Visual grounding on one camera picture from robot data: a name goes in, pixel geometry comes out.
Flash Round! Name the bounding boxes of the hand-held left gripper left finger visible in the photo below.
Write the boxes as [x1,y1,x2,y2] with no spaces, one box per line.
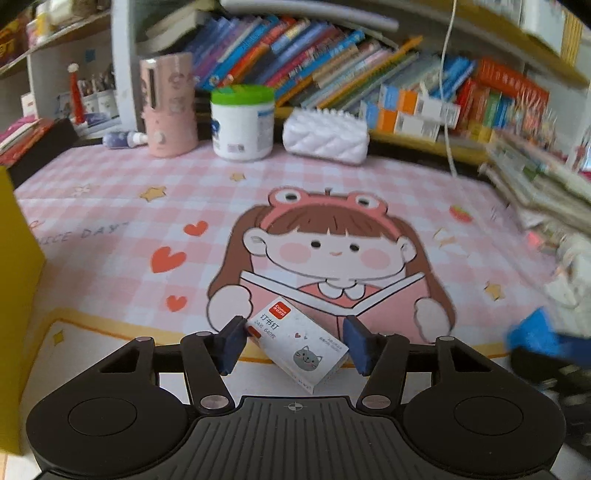
[95,315,250,413]

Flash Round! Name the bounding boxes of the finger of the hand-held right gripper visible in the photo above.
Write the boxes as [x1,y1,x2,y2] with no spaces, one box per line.
[505,308,591,365]

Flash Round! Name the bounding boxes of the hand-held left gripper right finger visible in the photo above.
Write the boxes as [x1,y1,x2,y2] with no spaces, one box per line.
[342,315,502,411]

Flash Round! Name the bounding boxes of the white staple box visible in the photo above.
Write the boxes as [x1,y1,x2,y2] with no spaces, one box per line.
[244,298,350,395]

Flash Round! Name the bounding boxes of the yellow-edged cardboard box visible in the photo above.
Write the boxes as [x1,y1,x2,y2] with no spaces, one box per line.
[0,165,47,455]

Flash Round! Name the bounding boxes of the white cloth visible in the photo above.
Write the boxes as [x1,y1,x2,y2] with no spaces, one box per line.
[544,231,591,324]

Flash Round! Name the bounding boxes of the pink checked cartoon table mat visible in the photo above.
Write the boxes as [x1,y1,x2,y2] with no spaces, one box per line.
[14,138,571,402]

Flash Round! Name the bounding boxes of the pile of worn books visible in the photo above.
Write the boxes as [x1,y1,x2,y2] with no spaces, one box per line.
[478,131,591,232]

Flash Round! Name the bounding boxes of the white quilted purse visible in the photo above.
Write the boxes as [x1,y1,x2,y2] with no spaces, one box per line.
[281,107,371,166]

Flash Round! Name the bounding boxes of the white jar with green lid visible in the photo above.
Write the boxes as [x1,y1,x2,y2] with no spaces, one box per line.
[210,84,276,162]

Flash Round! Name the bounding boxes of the small glue tube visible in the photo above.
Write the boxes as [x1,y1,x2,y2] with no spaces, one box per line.
[102,130,148,151]

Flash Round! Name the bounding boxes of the pink cylindrical bottle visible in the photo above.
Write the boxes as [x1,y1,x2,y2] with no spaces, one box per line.
[140,52,198,158]

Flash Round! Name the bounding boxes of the row of small colourful boxes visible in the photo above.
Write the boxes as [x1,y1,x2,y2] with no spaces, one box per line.
[360,55,550,144]

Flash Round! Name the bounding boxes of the black electronic keyboard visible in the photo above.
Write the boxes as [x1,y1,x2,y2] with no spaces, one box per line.
[8,117,80,185]

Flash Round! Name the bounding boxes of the white pen cup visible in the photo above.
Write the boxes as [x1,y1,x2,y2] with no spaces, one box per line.
[95,69,117,115]
[78,78,100,117]

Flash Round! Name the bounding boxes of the red tassel ornament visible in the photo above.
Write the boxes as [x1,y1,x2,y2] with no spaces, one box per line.
[67,64,88,126]

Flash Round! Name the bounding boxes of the white shelf unit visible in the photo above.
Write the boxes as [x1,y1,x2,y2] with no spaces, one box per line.
[0,0,141,139]

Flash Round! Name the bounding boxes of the row of colourful books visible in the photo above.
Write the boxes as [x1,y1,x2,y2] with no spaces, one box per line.
[139,14,423,112]

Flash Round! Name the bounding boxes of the red plastic bag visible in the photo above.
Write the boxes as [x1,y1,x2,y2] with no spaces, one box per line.
[0,117,56,162]

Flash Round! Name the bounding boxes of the row of shelved books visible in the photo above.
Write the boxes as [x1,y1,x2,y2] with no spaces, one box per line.
[517,0,591,63]

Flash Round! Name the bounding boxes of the white cable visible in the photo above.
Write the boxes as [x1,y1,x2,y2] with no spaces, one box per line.
[438,0,459,178]

